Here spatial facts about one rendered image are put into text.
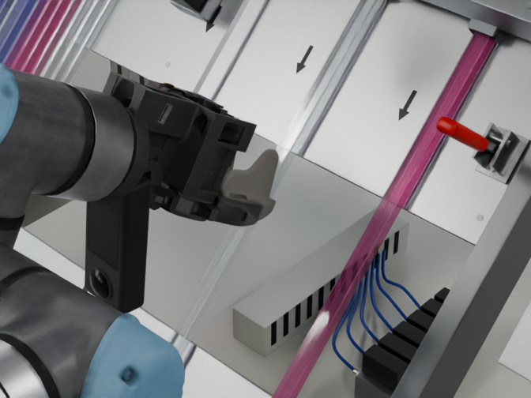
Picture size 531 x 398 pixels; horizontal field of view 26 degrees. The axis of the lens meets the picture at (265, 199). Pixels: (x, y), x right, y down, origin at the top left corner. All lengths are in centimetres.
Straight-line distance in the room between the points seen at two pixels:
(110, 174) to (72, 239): 71
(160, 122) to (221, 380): 25
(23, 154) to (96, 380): 16
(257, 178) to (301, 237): 56
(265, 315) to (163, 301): 15
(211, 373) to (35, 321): 34
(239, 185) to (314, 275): 45
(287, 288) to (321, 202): 24
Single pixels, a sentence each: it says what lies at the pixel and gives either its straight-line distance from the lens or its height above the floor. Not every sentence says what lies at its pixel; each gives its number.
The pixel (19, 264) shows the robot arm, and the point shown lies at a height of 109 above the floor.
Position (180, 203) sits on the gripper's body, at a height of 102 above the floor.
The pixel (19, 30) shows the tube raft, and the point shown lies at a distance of 118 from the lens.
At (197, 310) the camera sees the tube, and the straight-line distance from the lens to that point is 95.
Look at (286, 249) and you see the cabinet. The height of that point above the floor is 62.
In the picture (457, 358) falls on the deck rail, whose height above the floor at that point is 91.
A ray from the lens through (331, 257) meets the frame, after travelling 135.
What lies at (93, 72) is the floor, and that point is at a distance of 308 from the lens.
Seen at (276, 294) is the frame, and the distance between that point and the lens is 130.
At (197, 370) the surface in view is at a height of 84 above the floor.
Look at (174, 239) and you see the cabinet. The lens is 145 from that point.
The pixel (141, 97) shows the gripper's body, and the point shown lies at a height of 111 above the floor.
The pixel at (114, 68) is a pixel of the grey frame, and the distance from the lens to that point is 154.
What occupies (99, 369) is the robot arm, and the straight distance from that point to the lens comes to 62.
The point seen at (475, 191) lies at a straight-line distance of 89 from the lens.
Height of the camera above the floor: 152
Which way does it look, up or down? 36 degrees down
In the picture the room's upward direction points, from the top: straight up
